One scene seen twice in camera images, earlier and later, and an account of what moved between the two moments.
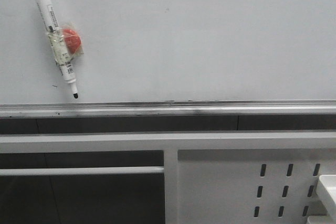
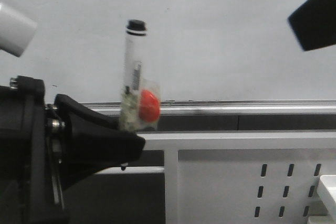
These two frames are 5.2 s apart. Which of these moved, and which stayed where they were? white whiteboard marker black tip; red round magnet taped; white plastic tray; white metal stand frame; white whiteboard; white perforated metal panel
Moved: red round magnet taped; white whiteboard marker black tip
Stayed: white whiteboard; white metal stand frame; white perforated metal panel; white plastic tray
